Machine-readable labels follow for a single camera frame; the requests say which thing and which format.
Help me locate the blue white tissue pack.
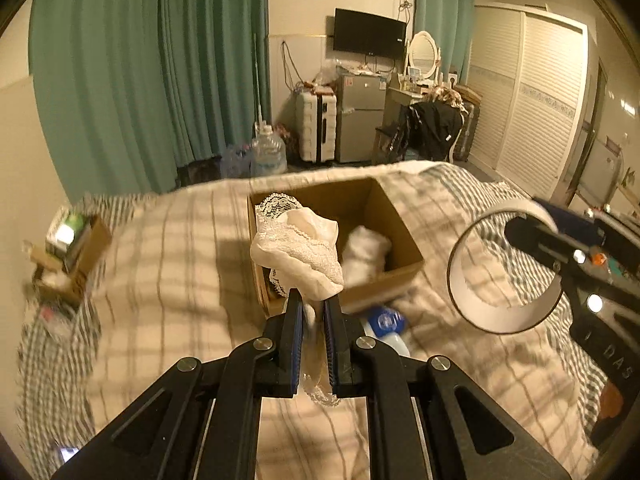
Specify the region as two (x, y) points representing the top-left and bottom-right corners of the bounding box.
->
(360, 306), (411, 358)

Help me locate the white tape ring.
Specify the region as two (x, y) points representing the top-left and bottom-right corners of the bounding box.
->
(446, 198), (564, 335)

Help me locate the white fluffy plush toy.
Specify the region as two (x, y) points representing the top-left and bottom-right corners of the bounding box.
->
(341, 226), (392, 288)

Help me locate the white lace cloth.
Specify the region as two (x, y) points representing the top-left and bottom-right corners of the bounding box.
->
(250, 207), (344, 408)

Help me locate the orange gloved hand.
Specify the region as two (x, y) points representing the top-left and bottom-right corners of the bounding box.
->
(598, 380), (624, 420)

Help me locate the large cardboard box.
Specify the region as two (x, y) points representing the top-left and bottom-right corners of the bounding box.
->
(277, 177), (424, 313)

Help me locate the plaid beige blanket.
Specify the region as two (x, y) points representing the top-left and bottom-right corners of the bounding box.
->
(87, 164), (598, 479)

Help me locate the chair with black clothes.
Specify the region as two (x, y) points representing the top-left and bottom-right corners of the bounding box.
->
(371, 90), (480, 165)

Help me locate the white louvered wardrobe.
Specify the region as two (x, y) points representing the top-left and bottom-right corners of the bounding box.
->
(468, 3), (591, 198)

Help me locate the striped grey bedsheet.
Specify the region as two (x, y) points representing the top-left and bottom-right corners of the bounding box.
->
(17, 193), (169, 479)

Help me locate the large water bottle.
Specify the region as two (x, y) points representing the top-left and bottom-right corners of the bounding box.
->
(250, 122), (288, 178)

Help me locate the oval white vanity mirror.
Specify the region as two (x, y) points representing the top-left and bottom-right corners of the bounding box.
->
(407, 30), (442, 79)

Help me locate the small cardboard box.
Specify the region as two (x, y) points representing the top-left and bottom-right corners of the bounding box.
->
(23, 214), (112, 309)

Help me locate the grey mini fridge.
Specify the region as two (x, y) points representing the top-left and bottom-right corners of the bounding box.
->
(336, 73), (386, 164)

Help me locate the green white tissue box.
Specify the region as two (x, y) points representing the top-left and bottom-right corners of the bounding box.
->
(46, 206), (90, 255)

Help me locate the white suitcase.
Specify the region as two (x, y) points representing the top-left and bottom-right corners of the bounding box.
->
(295, 91), (337, 164)

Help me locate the green curtain right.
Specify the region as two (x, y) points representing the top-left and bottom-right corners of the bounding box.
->
(413, 0), (475, 81)

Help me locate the green curtain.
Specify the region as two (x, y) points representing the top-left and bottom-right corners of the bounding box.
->
(28, 0), (270, 200)
(413, 0), (475, 81)

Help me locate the green curtain left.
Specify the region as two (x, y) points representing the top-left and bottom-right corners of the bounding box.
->
(28, 0), (270, 200)

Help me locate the black wall television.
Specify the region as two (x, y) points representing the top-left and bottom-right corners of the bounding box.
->
(333, 8), (407, 60)

